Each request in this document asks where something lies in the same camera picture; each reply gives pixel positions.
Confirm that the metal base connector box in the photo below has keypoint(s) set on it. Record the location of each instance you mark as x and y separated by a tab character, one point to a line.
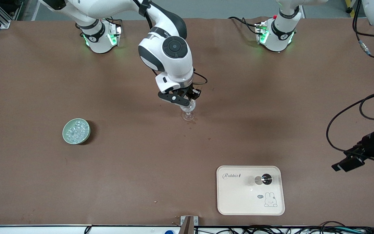
115	35
261	32

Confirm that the blue round object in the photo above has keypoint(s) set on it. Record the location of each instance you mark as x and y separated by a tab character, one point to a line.
169	232

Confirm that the steel double jigger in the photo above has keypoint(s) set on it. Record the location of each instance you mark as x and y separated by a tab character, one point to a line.
266	179

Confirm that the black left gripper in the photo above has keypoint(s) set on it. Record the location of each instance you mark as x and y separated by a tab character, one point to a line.
367	149

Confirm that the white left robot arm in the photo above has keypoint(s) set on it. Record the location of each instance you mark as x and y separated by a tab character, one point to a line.
279	39

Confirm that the green round bowl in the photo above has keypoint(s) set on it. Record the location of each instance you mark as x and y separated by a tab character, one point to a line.
65	134

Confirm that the clear stemmed wine glass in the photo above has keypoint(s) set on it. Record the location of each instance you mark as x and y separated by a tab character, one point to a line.
188	115

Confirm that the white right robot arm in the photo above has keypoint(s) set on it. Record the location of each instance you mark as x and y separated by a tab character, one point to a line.
174	65

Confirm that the brown table cover mat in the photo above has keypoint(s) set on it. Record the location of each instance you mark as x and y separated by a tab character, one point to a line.
125	169

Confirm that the heap of clear ice cubes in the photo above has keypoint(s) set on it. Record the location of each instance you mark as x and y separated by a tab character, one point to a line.
76	131

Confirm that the cream rabbit print tray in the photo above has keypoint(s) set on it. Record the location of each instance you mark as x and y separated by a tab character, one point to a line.
239	198

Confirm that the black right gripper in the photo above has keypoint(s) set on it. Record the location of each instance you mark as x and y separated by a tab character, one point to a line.
192	93

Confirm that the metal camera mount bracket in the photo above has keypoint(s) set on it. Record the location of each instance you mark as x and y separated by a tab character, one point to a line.
189	224

